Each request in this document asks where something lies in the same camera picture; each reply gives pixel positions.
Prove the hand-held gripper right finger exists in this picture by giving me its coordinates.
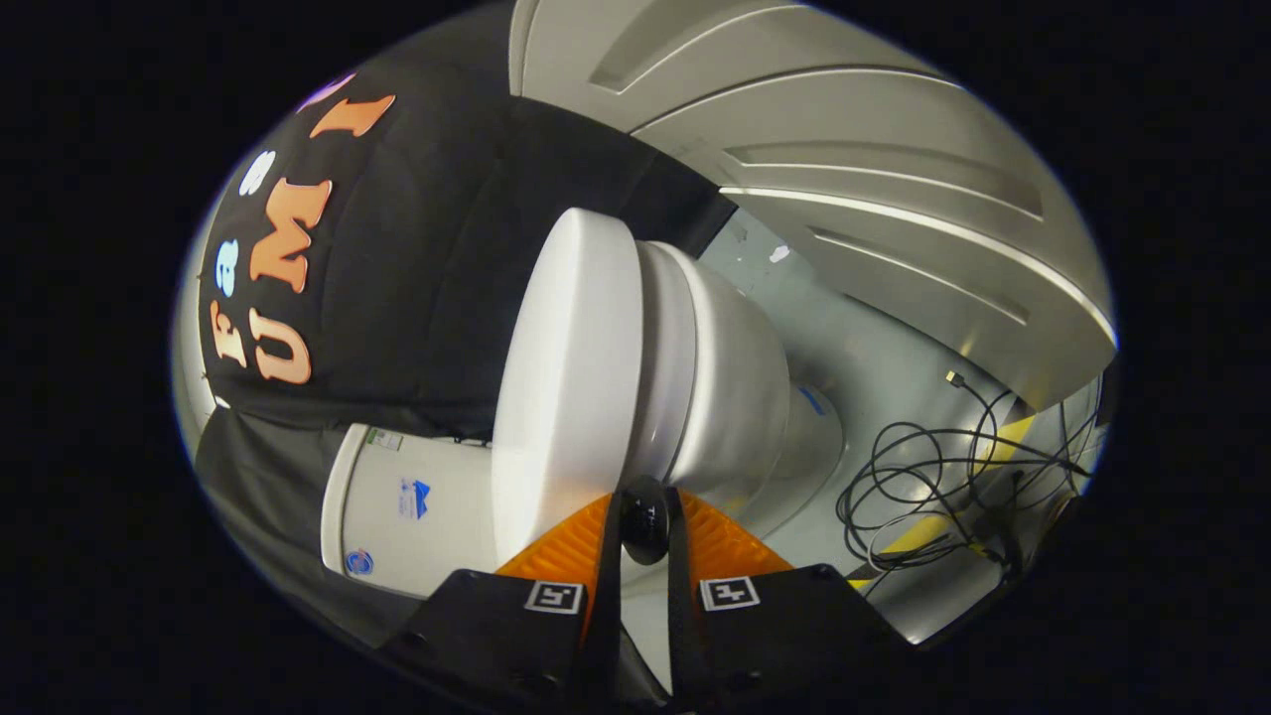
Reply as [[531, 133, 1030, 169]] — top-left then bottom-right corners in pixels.
[[665, 487, 912, 715]]

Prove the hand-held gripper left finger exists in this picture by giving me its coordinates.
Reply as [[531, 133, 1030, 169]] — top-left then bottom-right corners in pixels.
[[377, 490, 646, 715]]

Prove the black lid handle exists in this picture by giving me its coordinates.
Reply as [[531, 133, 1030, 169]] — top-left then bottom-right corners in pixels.
[[621, 477, 672, 567]]

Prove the white toilet lid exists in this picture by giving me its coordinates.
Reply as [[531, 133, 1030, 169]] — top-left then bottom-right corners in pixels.
[[492, 207, 644, 567]]

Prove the white toilet body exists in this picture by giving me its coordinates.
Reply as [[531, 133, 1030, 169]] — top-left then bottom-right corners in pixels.
[[320, 241, 847, 600]]

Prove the white toilet tank cover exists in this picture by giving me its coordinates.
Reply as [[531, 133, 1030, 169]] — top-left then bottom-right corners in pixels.
[[320, 425, 364, 579]]

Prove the black backdrop cloth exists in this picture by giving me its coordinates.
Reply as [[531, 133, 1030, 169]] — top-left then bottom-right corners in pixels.
[[194, 55, 736, 646]]

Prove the white drawer cabinet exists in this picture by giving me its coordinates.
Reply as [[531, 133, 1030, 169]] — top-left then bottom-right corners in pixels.
[[508, 0, 1118, 413]]

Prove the black floor cable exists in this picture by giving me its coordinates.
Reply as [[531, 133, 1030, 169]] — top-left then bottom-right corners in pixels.
[[837, 370, 1093, 577]]

